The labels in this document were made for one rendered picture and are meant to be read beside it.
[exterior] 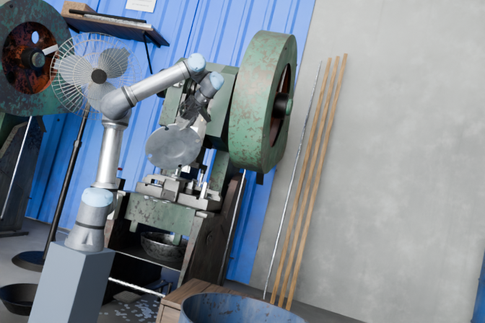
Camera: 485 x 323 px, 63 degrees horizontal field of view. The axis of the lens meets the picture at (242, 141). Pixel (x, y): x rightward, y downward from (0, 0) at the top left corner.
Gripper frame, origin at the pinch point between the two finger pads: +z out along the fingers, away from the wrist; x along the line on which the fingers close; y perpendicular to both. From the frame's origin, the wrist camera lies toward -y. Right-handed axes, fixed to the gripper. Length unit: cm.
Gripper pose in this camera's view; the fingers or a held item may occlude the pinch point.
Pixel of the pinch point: (182, 127)
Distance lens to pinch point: 203.1
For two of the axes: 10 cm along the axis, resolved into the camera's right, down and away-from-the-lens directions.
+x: 2.7, 7.4, -6.2
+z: -6.0, 6.3, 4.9
